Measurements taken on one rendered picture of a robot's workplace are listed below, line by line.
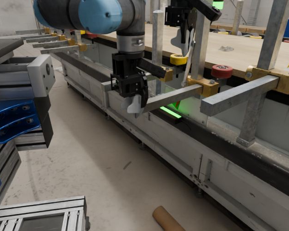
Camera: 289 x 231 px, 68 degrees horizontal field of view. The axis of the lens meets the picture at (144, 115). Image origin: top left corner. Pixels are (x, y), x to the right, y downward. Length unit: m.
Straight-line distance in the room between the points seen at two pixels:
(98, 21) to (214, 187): 1.17
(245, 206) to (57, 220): 0.96
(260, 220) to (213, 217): 0.27
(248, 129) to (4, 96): 0.75
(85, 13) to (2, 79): 0.32
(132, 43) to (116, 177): 1.23
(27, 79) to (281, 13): 0.69
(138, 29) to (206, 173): 1.01
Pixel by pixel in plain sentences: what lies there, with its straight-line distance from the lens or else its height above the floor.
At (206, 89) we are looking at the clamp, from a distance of 0.84.
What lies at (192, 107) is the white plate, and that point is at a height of 0.76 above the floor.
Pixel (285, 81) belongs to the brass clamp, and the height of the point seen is 0.95.
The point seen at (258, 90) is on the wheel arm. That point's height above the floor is 0.95.
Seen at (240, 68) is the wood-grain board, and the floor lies 0.90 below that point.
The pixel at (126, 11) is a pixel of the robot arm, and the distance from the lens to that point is 0.51.
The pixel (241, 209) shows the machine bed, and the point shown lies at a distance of 1.35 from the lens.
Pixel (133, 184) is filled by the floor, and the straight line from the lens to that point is 1.59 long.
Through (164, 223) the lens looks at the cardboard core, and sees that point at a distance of 1.33.
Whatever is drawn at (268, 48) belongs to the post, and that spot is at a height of 1.03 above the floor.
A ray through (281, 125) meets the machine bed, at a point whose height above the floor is 0.72.
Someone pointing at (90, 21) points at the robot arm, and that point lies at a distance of 0.47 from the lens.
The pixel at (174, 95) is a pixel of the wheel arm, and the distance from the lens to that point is 0.75.
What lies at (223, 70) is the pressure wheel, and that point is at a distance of 0.91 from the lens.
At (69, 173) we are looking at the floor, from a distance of 1.76.
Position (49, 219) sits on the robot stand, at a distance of 1.25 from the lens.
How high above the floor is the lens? 1.15
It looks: 29 degrees down
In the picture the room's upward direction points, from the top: straight up
